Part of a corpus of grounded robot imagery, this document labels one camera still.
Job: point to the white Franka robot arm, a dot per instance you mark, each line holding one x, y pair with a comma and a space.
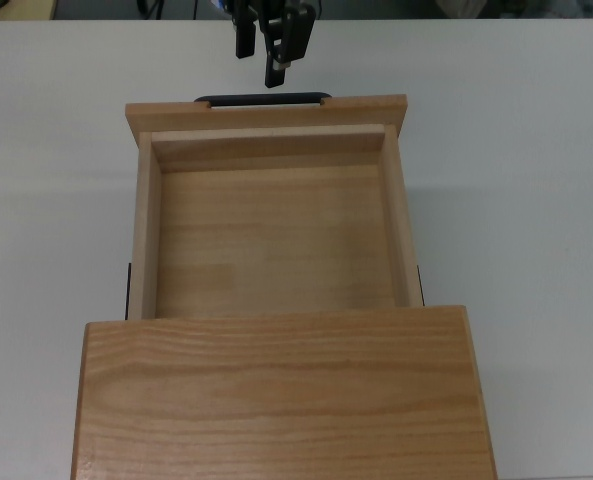
219, 4

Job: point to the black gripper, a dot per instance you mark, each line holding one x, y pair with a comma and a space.
271, 4

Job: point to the yellow wooden board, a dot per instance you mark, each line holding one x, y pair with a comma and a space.
11, 7

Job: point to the light wooden cabinet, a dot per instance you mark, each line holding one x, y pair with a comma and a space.
281, 400

